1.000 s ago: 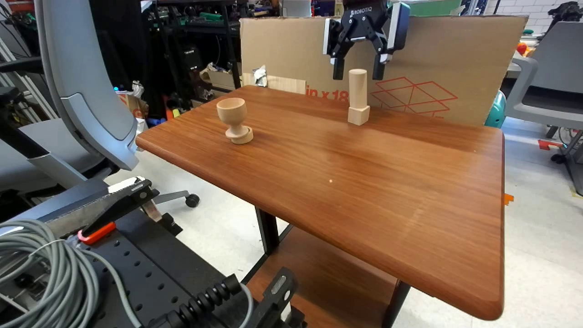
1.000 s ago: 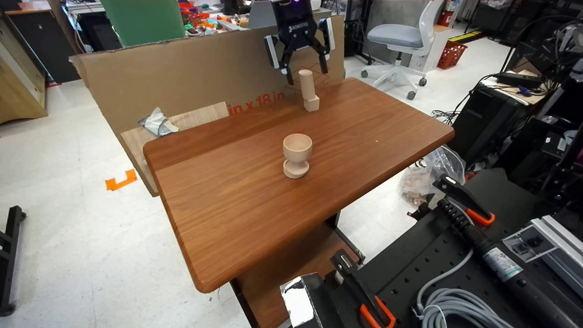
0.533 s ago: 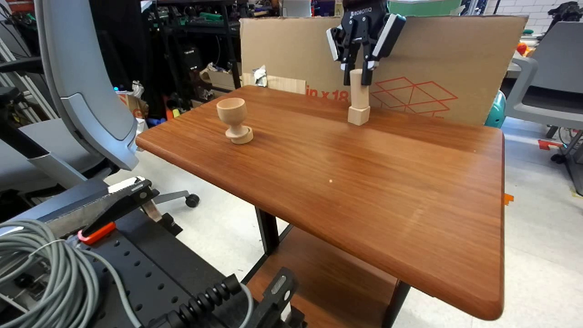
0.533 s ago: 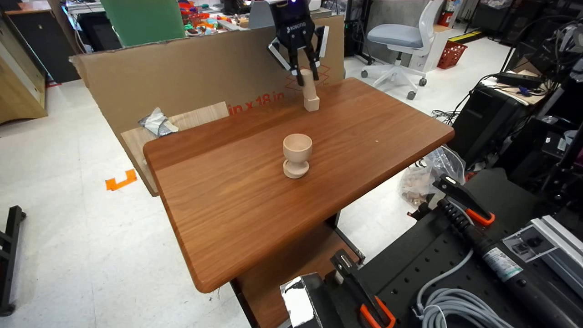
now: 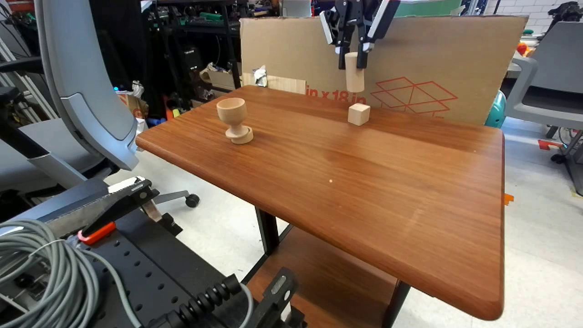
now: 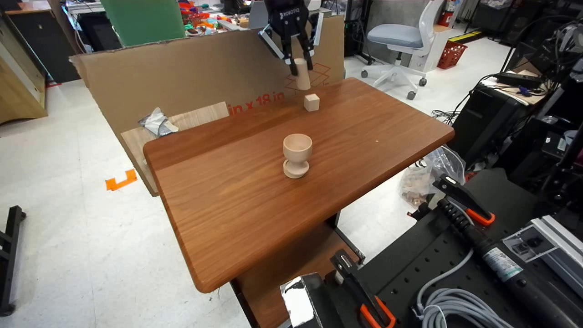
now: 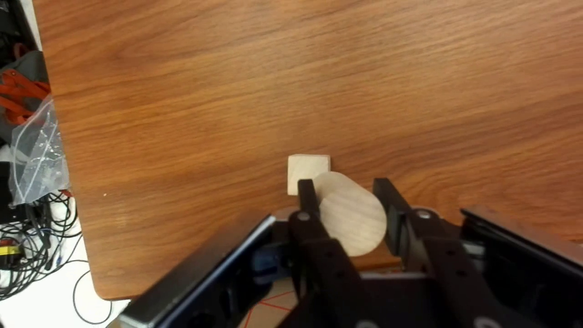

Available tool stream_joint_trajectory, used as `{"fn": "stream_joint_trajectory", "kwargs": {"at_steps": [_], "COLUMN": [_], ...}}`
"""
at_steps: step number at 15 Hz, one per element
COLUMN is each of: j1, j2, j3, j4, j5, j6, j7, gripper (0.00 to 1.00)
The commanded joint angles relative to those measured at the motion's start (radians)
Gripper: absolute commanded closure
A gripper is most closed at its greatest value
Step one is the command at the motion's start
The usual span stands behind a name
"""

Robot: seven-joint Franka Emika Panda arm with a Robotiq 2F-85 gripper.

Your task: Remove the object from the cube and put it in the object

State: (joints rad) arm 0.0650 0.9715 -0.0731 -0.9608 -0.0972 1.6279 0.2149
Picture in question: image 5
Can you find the small red floor object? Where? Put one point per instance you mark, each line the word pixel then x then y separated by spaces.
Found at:
pixel 550 145

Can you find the wooden goblet cup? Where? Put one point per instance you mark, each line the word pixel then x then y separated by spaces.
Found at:
pixel 231 112

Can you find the large grey office chair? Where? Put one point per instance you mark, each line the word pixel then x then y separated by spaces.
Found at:
pixel 85 92

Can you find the small wooden cube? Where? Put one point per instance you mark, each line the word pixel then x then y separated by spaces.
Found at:
pixel 360 116

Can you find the black table leg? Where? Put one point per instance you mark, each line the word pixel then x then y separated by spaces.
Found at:
pixel 267 231

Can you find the clear plastic bag with paper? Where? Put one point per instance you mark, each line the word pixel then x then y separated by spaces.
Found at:
pixel 260 76

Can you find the wooden lower table shelf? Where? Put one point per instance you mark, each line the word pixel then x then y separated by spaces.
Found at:
pixel 329 286

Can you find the light grey office chair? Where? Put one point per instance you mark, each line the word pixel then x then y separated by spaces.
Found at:
pixel 559 61

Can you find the wooden cylinder peg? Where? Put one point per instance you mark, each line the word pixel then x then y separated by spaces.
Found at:
pixel 355 76

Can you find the large cardboard sheet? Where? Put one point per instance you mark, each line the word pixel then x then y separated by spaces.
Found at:
pixel 439 49

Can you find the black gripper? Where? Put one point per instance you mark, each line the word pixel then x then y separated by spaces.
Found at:
pixel 358 10

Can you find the green board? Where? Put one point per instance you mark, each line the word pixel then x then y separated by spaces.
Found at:
pixel 426 9

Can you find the teal exercise ball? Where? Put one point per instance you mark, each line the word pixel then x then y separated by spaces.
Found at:
pixel 499 112

